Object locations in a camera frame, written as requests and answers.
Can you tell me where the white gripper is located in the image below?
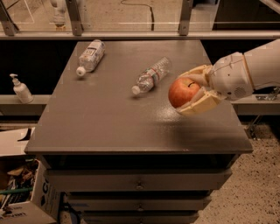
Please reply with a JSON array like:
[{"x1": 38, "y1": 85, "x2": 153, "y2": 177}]
[{"x1": 175, "y1": 52, "x2": 254, "y2": 116}]

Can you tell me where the red apple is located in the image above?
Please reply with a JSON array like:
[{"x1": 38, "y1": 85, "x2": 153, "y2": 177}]
[{"x1": 168, "y1": 77, "x2": 200, "y2": 108}]

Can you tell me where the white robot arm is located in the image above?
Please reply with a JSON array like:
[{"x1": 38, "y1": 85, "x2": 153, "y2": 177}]
[{"x1": 176, "y1": 39, "x2": 280, "y2": 116}]

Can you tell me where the clear water bottle red label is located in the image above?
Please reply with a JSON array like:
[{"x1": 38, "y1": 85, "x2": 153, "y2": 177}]
[{"x1": 131, "y1": 57, "x2": 172, "y2": 95}]

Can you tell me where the water bottle white label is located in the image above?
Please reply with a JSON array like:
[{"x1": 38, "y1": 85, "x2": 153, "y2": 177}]
[{"x1": 76, "y1": 39, "x2": 105, "y2": 77}]

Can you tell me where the white pump dispenser bottle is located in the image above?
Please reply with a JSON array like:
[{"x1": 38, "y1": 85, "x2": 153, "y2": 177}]
[{"x1": 10, "y1": 73, "x2": 33, "y2": 104}]

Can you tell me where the grey drawer cabinet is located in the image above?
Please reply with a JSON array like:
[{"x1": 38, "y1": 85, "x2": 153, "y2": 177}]
[{"x1": 26, "y1": 40, "x2": 252, "y2": 224}]

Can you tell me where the cardboard box with clutter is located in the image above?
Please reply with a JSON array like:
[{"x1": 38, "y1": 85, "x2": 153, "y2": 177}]
[{"x1": 0, "y1": 128, "x2": 60, "y2": 224}]

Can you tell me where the black cable on floor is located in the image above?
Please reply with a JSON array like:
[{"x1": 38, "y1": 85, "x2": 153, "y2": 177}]
[{"x1": 120, "y1": 0, "x2": 155, "y2": 32}]

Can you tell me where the metal railing frame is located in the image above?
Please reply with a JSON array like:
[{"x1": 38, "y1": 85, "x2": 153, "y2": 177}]
[{"x1": 0, "y1": 0, "x2": 280, "y2": 40}]

